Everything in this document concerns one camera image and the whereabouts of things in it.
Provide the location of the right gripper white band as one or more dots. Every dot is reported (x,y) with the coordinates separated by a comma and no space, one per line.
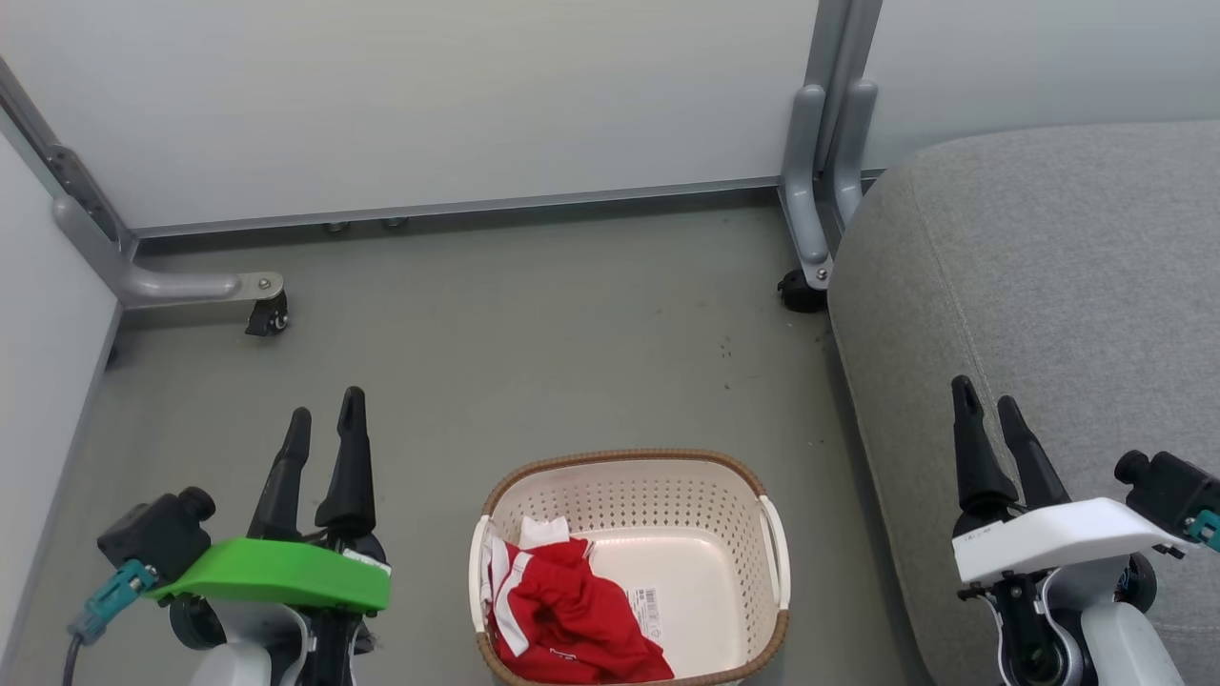
(1048,538)

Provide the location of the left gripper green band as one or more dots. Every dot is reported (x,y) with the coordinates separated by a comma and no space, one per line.
(276,574)

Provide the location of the red and white garment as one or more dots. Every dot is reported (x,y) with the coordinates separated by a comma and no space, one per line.
(562,610)

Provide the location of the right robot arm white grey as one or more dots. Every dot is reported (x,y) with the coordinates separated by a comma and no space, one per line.
(1115,638)

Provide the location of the grey fabric sofa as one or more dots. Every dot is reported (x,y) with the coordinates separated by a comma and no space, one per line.
(1048,305)

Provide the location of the cream perforated laundry basket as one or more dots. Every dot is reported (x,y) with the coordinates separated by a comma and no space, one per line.
(686,534)

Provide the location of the white label sticker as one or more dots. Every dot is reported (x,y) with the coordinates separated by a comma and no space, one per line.
(648,612)

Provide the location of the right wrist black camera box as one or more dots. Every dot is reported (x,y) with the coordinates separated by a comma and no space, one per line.
(1168,491)

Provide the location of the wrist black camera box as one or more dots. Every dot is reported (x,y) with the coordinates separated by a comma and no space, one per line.
(1168,491)
(157,534)

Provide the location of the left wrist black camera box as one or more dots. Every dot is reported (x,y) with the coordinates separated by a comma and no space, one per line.
(157,534)

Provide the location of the grey double frame foot bracket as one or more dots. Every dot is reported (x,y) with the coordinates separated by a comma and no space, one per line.
(822,181)

